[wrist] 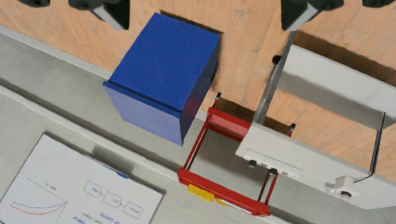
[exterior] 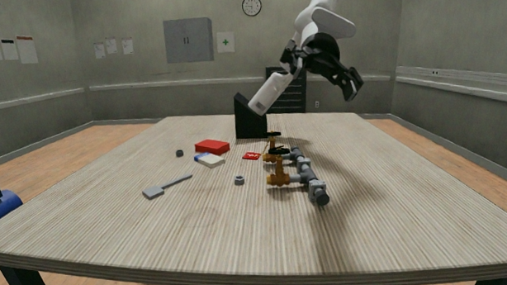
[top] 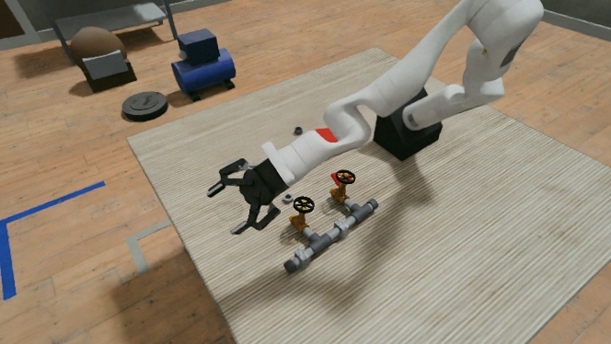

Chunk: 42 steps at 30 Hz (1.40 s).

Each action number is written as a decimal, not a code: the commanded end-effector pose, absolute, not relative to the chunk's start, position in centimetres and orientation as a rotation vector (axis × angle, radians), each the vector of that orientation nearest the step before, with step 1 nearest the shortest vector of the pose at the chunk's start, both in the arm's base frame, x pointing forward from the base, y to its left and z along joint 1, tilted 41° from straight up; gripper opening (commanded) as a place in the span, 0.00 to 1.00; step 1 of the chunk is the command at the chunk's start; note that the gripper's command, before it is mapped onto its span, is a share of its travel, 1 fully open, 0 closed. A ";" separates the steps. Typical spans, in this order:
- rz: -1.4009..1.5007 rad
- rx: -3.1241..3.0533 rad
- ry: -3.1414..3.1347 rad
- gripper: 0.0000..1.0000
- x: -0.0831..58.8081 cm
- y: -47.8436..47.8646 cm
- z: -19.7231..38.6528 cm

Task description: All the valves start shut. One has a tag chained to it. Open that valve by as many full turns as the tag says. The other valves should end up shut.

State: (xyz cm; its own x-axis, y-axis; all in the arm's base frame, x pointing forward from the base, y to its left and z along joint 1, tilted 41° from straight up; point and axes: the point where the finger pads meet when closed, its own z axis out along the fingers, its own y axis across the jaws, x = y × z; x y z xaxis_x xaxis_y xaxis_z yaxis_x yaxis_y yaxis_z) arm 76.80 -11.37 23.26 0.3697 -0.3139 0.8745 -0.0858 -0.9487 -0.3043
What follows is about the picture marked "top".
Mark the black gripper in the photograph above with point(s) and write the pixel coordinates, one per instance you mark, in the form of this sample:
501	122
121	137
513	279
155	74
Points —
259	186

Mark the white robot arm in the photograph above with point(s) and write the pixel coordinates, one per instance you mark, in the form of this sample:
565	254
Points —
501	27

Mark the red rectangular box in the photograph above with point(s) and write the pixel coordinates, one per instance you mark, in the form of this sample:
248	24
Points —
327	135

